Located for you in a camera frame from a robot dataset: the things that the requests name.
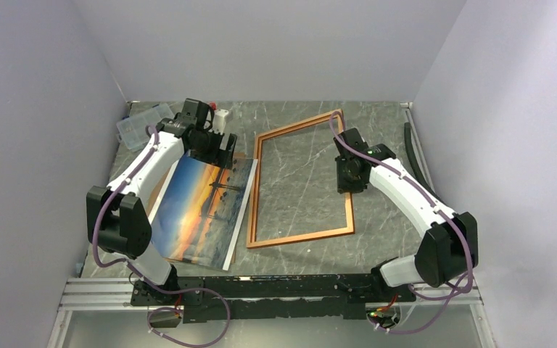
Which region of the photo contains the orange wooden picture frame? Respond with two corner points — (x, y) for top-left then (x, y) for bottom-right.
(246, 110), (356, 249)

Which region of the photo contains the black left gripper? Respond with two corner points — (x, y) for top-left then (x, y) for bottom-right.
(189, 125), (237, 170)

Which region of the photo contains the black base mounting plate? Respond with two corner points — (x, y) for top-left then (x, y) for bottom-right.
(131, 273), (416, 323)

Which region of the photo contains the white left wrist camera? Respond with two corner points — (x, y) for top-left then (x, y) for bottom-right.
(209, 102), (231, 134)

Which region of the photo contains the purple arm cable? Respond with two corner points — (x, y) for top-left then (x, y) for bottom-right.
(91, 125), (232, 347)
(329, 110), (476, 336)

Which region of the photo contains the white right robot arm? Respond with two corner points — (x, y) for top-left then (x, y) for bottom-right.
(334, 128), (478, 301)

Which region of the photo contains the aluminium rail frame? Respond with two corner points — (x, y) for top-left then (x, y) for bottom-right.
(46, 101), (498, 348)

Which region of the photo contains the sunset landscape photo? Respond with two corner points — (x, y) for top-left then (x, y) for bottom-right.
(149, 156), (257, 271)

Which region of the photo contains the brown cardboard backing board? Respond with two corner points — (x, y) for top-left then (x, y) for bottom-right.
(145, 152), (247, 217)

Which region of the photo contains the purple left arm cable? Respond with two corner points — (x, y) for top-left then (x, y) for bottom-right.
(91, 125), (232, 347)

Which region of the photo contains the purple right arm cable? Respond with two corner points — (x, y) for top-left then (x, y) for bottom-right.
(329, 110), (476, 336)

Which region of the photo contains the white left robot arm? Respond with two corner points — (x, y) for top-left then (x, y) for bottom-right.
(86, 98), (237, 305)

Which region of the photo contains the black foam hose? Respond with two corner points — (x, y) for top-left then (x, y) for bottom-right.
(403, 122), (436, 193)

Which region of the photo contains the clear plastic compartment box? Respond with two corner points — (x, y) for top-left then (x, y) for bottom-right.
(116, 103), (174, 151)

